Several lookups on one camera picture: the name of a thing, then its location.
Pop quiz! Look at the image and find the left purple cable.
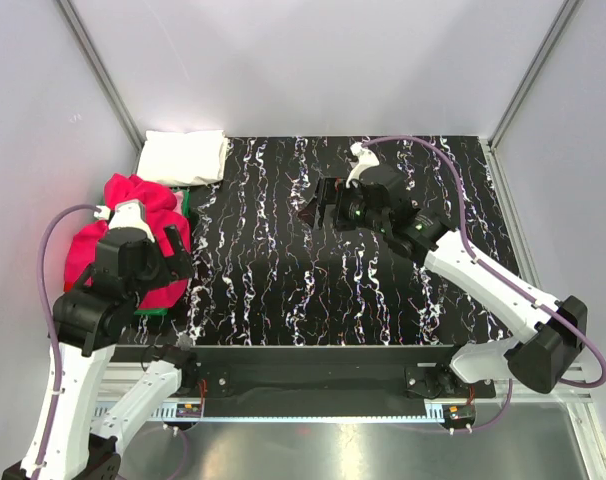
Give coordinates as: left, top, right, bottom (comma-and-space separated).
30, 203, 109, 474

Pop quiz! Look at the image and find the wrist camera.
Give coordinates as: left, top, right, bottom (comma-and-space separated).
346, 142, 380, 188
93, 199, 155, 242

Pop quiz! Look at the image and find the aluminium frame rail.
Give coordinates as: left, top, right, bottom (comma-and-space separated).
91, 377, 591, 424

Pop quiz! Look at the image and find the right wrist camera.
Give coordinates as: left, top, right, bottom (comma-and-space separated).
346, 142, 380, 188

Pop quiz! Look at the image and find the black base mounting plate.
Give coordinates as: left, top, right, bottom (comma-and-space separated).
102, 344, 499, 419

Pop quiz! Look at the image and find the magenta t shirt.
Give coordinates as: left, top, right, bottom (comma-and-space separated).
64, 174, 191, 312

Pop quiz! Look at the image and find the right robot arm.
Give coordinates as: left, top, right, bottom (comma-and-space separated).
298, 166, 587, 394

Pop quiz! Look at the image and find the folded white t shirt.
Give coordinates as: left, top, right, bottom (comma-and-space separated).
135, 130, 230, 187

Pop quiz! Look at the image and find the green plastic basket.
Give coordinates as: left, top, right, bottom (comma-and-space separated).
104, 175, 191, 311

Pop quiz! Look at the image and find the light pink t shirt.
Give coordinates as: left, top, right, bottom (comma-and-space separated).
175, 190, 185, 212

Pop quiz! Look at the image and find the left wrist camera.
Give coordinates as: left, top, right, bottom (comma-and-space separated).
93, 199, 155, 242

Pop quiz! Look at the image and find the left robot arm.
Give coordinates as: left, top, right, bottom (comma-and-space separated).
2, 225, 199, 479

